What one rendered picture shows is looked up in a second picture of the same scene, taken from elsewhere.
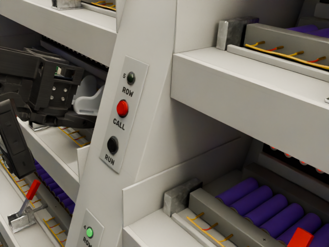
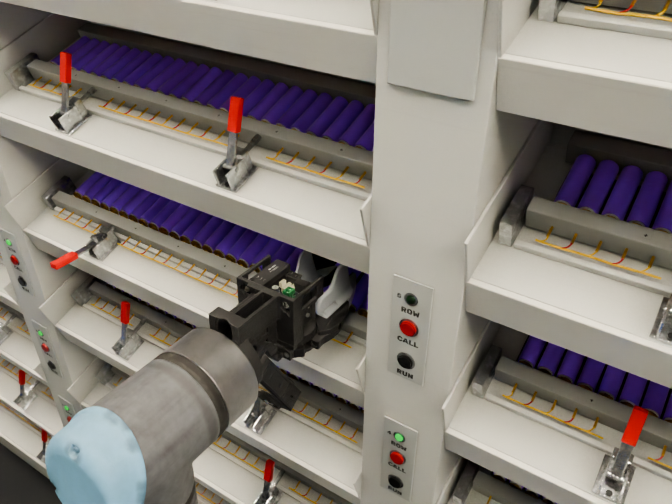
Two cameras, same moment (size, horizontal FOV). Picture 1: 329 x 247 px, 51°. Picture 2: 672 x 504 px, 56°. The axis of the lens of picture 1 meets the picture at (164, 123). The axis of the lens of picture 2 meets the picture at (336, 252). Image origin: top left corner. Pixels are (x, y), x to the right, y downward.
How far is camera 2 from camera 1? 37 cm
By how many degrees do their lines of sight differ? 22
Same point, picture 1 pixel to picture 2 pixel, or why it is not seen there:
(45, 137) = not seen: hidden behind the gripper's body
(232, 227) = (555, 395)
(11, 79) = (259, 334)
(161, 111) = (460, 327)
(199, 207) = (511, 379)
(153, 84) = (446, 307)
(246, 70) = (557, 295)
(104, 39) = (345, 247)
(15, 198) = not seen: hidden behind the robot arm
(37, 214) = not seen: hidden behind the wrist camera
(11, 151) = (279, 396)
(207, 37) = (488, 239)
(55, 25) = (237, 212)
